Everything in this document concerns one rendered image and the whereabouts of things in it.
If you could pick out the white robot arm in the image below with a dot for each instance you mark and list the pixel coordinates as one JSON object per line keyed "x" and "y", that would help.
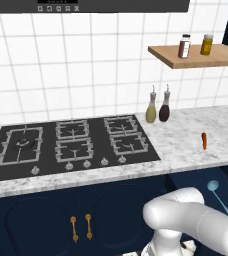
{"x": 186, "y": 216}

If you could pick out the open navy drawer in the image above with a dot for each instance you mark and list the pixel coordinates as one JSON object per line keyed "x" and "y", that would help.
{"x": 219, "y": 180}

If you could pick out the light blue ladle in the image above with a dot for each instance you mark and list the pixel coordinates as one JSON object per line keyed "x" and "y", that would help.
{"x": 216, "y": 191}

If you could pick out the silver hob knob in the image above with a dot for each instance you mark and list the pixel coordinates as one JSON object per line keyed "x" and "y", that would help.
{"x": 69, "y": 165}
{"x": 122, "y": 159}
{"x": 104, "y": 161}
{"x": 87, "y": 163}
{"x": 35, "y": 170}

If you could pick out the yellow oil bottle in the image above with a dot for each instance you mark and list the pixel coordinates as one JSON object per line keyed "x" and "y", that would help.
{"x": 151, "y": 110}

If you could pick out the black gas hob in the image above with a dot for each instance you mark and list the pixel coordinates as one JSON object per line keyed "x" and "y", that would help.
{"x": 69, "y": 145}

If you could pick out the dark vinegar bottle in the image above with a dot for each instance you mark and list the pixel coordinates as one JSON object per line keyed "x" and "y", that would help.
{"x": 164, "y": 110}

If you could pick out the navy cupboard door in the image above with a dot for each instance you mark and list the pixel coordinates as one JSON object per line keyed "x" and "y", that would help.
{"x": 119, "y": 216}
{"x": 32, "y": 226}

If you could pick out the orange carrot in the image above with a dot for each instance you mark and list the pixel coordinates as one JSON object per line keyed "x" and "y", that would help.
{"x": 204, "y": 140}

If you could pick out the brown spice jar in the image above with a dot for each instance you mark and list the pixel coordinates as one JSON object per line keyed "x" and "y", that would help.
{"x": 184, "y": 46}

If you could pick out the dark extractor hood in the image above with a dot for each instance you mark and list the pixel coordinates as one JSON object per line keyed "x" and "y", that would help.
{"x": 119, "y": 6}

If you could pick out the yellow spice jar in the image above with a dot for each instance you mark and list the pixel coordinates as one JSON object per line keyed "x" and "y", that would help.
{"x": 207, "y": 44}

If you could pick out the wooden wall shelf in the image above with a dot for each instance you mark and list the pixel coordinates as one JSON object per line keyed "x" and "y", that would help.
{"x": 216, "y": 57}

